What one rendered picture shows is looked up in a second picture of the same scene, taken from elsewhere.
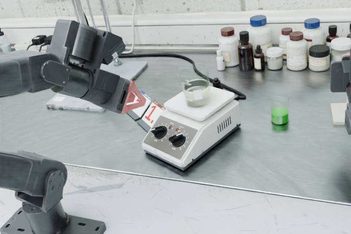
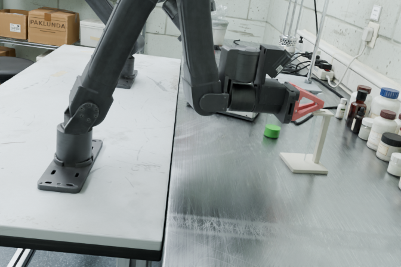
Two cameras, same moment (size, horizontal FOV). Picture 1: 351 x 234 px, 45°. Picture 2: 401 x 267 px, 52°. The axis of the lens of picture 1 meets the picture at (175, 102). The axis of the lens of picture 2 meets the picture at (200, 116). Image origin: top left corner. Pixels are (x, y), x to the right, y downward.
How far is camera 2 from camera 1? 0.99 m
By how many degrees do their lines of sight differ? 54
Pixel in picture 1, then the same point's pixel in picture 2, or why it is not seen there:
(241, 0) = not seen: outside the picture
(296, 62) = (370, 138)
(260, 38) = (375, 106)
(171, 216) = (142, 102)
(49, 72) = not seen: outside the picture
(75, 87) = (167, 11)
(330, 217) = (156, 144)
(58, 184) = not seen: hidden behind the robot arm
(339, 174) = (206, 151)
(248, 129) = (249, 124)
